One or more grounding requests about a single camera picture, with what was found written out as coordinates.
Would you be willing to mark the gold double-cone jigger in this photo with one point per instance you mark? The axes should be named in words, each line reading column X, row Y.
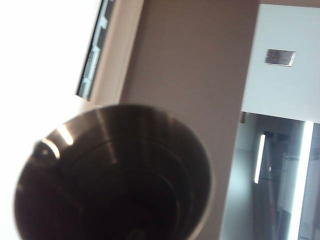
column 112, row 187

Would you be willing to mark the brown desk partition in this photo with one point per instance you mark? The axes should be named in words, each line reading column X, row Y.
column 187, row 62

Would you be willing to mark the beige low desk panel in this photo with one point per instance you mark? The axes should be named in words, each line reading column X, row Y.
column 117, row 50

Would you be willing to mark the short ceiling light strip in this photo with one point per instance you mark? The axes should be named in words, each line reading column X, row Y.
column 259, row 160

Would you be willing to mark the long ceiling light strip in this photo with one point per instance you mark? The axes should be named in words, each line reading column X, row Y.
column 306, row 175

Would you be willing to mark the silver wall switch plate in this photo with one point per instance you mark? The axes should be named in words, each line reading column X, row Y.
column 280, row 57

